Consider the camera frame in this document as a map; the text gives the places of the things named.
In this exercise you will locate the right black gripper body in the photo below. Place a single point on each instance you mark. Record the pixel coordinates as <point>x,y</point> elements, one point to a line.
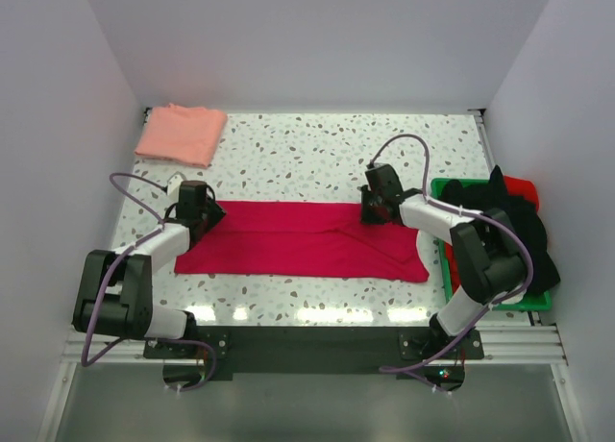
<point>370,212</point>

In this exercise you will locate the black garment in bin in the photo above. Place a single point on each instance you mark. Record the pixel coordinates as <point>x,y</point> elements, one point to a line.
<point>547,276</point>

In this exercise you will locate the green plastic bin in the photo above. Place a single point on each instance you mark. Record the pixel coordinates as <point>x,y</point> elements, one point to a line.
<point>521,302</point>

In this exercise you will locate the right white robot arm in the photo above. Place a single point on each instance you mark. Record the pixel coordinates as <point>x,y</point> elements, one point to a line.
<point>493,264</point>

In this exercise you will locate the red garment in bin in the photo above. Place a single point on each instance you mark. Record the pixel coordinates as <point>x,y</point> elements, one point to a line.
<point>517,198</point>

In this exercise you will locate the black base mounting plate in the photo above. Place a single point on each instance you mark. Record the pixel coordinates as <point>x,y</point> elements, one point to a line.
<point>221,353</point>

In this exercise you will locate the folded peach t-shirt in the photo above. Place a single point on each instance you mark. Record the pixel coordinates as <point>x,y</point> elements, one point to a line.
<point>189,136</point>

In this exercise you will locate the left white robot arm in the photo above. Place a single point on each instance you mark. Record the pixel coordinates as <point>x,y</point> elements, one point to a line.
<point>115,296</point>

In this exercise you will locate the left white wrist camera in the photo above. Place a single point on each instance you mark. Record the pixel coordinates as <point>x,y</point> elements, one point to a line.
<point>174,183</point>

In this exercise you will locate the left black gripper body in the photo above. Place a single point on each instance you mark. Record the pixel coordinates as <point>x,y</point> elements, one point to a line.
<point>211,214</point>

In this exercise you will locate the crimson red t-shirt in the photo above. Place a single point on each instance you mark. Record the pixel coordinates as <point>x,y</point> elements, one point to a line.
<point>321,240</point>

